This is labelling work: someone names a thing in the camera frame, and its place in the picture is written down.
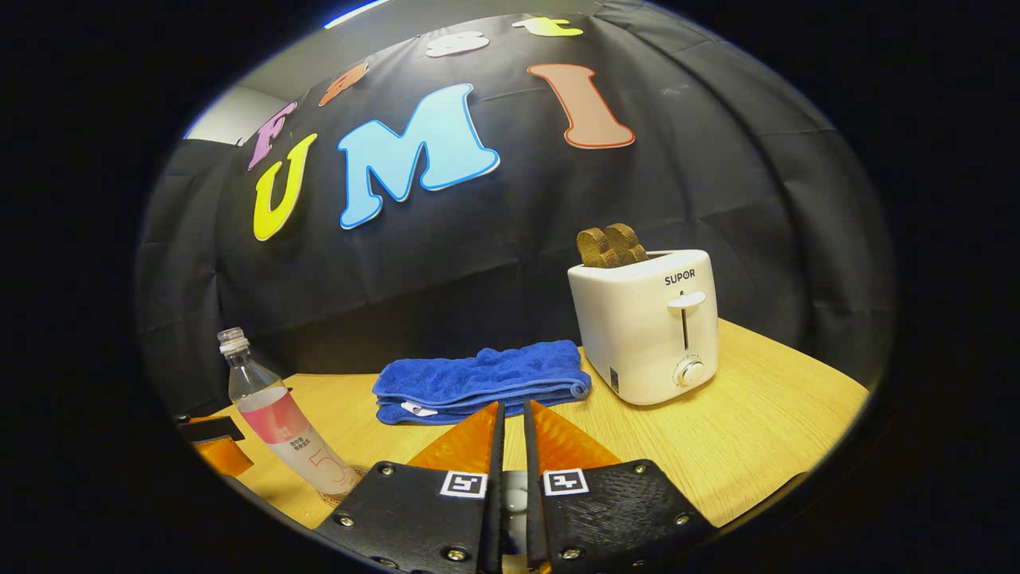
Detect white toaster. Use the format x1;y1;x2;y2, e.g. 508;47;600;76
567;249;720;408

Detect ceiling light panel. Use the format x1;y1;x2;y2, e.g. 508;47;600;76
323;0;391;29

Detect clear plastic water bottle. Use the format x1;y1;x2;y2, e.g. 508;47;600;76
217;326;362;500

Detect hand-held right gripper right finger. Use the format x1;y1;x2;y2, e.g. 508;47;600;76
522;399;718;574

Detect folded blue towel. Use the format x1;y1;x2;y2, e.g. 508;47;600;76
372;340;593;427

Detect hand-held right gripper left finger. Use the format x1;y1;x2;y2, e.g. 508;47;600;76
315;401;507;574

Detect black backdrop cloth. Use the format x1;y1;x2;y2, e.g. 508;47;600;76
134;0;900;415

